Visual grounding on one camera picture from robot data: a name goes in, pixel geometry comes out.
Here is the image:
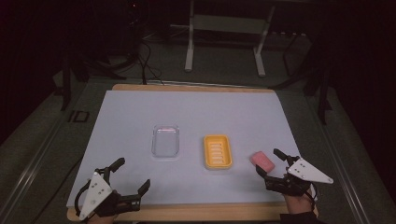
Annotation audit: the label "black metal stand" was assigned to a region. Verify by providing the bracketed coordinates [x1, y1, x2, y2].
[270, 31, 333, 126]
[55, 43, 127, 112]

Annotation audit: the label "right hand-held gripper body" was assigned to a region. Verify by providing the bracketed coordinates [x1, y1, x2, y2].
[264, 156, 334, 197]

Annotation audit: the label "black floor cables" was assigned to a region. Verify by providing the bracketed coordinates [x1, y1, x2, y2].
[135, 38, 165, 86]

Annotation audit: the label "pink soap bar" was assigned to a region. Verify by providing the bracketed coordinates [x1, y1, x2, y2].
[250, 150, 276, 174]

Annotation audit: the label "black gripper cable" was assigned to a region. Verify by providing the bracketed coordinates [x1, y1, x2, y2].
[306, 182, 317, 203]
[74, 182, 92, 210]

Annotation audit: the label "yellow soap dish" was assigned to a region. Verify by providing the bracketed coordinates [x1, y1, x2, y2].
[203, 133, 233, 171]

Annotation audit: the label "white metal stand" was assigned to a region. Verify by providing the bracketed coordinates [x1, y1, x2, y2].
[184, 0, 276, 78]

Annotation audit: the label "person's left hand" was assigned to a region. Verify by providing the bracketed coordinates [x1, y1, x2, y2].
[87, 213, 117, 224]

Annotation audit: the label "wooden table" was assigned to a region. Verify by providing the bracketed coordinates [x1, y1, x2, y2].
[66, 83, 319, 223]

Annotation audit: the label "person's right hand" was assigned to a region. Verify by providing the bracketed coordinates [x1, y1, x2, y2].
[283, 186, 318, 216]

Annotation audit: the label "clear plastic tray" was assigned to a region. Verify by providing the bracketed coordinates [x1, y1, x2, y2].
[150, 124, 181, 159]

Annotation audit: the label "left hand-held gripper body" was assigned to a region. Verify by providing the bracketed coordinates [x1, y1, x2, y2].
[78, 167, 143, 221]

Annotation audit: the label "white table mat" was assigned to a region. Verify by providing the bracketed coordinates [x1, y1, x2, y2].
[66, 90, 302, 208]

